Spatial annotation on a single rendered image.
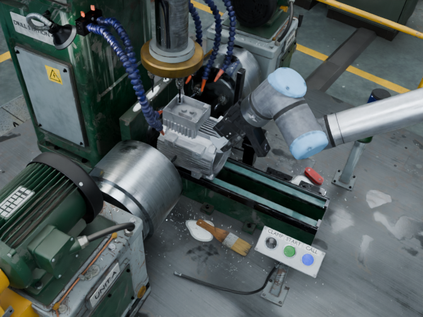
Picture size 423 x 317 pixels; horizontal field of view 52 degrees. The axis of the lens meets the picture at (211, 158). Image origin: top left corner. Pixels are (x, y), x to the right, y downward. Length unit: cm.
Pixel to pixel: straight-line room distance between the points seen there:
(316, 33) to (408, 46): 83
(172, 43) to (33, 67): 45
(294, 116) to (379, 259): 69
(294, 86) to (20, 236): 67
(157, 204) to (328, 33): 335
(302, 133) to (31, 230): 62
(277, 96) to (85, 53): 54
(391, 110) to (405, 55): 311
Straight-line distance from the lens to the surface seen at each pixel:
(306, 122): 104
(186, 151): 135
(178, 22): 118
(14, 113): 260
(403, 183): 181
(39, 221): 89
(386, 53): 420
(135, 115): 134
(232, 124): 120
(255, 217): 145
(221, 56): 157
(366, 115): 116
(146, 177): 116
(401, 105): 117
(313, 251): 115
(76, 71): 128
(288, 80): 105
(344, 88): 360
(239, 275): 139
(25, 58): 142
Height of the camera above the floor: 202
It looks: 46 degrees down
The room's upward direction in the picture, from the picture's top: 5 degrees clockwise
